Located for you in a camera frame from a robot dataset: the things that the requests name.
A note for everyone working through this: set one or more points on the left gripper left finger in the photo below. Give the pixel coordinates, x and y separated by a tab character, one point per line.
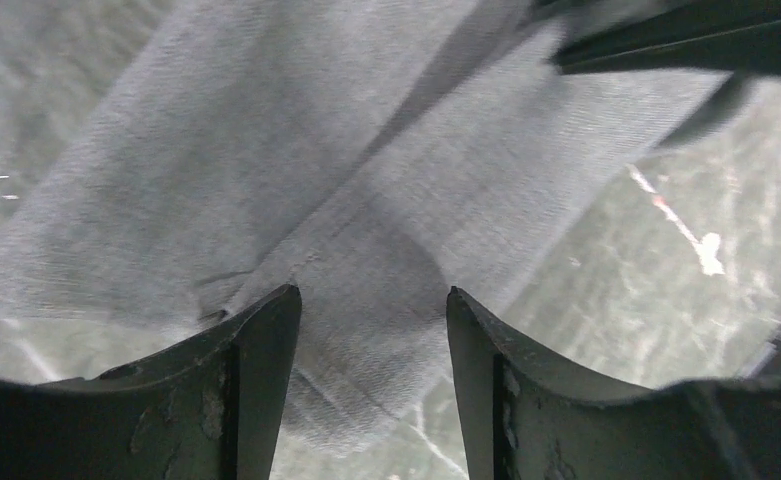
209	407

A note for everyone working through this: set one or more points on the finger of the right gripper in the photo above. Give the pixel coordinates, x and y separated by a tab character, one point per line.
734	36

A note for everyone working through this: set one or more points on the grey cloth napkin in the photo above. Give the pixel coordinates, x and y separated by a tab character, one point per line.
373	153

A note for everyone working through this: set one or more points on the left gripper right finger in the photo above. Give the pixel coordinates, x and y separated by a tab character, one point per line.
527	412

